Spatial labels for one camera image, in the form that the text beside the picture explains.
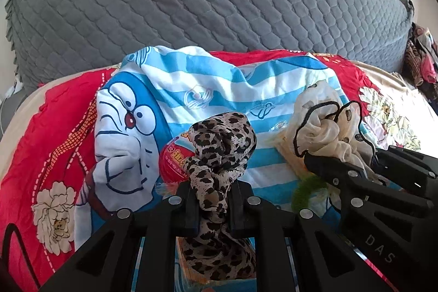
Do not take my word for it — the black cable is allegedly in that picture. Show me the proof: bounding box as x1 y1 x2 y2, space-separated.
0 224 42 292

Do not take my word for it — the cream sheer scrunchie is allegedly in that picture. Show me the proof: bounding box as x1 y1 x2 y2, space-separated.
291 80 384 183

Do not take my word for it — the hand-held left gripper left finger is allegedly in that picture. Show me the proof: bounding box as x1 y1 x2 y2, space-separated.
39 181 201 292

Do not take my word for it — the red floral blanket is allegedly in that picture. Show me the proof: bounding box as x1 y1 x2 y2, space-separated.
0 49 438 292

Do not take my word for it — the red toy egg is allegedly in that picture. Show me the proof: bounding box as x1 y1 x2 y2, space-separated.
158 133 197 183

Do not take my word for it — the green terry hair tie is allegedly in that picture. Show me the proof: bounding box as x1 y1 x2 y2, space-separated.
292 174 329 212

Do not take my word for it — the blue striped cartoon cloth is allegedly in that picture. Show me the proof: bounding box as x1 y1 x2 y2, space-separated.
73 46 377 292

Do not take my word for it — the pile of clothes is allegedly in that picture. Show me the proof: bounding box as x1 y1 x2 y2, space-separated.
402 22 438 94

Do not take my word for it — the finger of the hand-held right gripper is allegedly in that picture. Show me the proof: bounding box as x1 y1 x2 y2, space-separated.
304 152 376 208
376 146 438 178

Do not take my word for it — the white charging cable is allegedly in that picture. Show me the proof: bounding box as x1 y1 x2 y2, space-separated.
0 73 23 108

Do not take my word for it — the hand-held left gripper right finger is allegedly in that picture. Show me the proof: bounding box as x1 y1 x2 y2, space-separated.
227 182 387 292

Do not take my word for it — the small yellow snack packet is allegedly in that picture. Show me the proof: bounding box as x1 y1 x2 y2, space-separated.
270 131 309 178

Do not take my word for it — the leopard print scrunchie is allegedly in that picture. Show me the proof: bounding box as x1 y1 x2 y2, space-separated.
176 111 258 282

